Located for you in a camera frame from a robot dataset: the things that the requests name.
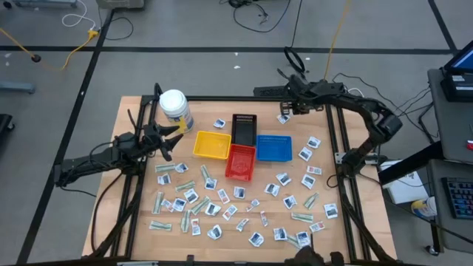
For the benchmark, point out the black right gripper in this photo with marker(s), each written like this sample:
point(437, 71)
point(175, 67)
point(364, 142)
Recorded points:
point(308, 98)

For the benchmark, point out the black plastic basket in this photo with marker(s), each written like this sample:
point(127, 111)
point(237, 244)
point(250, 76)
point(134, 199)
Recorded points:
point(244, 133)

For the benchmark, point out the silver right mounting plate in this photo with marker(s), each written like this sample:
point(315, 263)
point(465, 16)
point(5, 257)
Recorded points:
point(371, 159)

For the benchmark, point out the black round floor puck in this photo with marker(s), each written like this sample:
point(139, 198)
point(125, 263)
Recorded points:
point(35, 58)

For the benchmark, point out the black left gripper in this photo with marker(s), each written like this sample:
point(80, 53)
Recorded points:
point(152, 140)

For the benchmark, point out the small red item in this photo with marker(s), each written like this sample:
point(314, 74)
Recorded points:
point(470, 145)

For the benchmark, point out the black power strip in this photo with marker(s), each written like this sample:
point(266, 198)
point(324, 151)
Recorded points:
point(269, 91)

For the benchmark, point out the desk caster wheel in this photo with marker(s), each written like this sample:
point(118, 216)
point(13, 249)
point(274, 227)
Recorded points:
point(431, 250)

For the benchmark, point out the grey box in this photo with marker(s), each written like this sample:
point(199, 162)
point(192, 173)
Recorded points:
point(120, 3)

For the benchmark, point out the disinfecting wipes canister white lid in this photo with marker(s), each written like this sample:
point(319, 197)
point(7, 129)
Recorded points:
point(173, 103)

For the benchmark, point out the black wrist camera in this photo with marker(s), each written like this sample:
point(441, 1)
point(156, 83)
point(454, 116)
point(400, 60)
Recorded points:
point(297, 84)
point(127, 142)

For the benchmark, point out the laptop with blue screen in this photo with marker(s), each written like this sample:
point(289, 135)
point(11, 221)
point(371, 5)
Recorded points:
point(463, 59)

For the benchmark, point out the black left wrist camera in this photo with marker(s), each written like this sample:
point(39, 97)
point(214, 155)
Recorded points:
point(127, 142)

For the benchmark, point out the blue plastic basket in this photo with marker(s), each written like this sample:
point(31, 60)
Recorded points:
point(274, 149)

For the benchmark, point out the yellow plastic basket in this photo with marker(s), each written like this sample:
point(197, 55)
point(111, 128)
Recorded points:
point(212, 146)

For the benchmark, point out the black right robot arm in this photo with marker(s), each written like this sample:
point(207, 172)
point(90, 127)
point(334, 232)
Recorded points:
point(366, 111)

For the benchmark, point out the grey keyboard desk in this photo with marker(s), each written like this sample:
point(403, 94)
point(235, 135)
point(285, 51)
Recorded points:
point(454, 236)

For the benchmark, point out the white box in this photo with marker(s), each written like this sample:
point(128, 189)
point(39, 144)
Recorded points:
point(403, 188)

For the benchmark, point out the green-striped bandage packet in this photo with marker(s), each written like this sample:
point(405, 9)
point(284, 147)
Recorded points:
point(205, 172)
point(184, 185)
point(292, 241)
point(301, 217)
point(311, 200)
point(157, 202)
point(200, 205)
point(165, 168)
point(185, 221)
point(160, 225)

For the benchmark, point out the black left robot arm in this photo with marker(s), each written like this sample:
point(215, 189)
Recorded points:
point(92, 159)

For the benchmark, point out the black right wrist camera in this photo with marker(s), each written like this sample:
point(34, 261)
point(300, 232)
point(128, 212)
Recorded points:
point(297, 84)

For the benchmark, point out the lying wipes canister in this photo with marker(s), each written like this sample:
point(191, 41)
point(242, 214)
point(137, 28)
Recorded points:
point(425, 207)

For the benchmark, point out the red plastic basket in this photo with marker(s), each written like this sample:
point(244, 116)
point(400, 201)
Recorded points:
point(241, 164)

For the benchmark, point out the black desktop device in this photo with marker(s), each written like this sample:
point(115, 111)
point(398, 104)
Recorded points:
point(458, 88)

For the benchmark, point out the grey furniture base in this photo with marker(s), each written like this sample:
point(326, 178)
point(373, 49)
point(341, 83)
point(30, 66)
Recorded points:
point(44, 3)

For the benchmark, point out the black keyboard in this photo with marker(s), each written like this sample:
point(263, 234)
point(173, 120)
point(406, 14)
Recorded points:
point(460, 197)

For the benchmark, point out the grey floor bar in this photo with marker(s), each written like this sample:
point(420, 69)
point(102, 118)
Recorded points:
point(16, 87)

